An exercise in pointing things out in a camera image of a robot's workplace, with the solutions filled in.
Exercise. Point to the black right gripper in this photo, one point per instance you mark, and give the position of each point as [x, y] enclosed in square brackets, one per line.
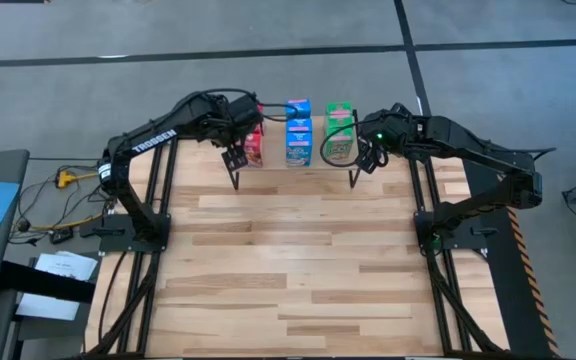
[385, 129]

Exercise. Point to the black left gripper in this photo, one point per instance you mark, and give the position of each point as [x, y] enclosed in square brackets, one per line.
[243, 116]

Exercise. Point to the green Apple Jacks cereal box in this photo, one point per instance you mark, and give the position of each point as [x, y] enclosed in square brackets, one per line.
[339, 109]
[339, 123]
[339, 145]

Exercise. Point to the blue Rice Krispies cereal box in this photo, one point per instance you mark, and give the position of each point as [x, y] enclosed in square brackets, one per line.
[299, 150]
[299, 107]
[299, 126]

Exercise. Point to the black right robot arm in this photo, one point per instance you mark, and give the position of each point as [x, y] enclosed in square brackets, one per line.
[473, 150]

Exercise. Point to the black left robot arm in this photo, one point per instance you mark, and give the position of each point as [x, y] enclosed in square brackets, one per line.
[153, 137]

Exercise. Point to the yellow power plug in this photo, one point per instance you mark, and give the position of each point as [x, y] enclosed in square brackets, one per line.
[65, 178]

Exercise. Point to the black power adapter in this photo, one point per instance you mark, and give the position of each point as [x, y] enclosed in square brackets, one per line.
[61, 235]

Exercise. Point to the white paper sheet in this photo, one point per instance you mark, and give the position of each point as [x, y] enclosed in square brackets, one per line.
[65, 265]
[48, 306]

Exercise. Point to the black hazard-striped floor mat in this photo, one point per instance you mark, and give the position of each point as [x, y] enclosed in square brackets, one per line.
[513, 300]

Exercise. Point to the wooden shelf black metal frame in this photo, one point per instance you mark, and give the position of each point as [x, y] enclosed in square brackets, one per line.
[278, 165]

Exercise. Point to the black aluminium table frame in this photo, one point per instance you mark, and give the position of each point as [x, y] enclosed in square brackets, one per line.
[172, 190]

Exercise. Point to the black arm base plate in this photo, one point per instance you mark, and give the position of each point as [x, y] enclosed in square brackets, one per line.
[118, 245]
[463, 242]

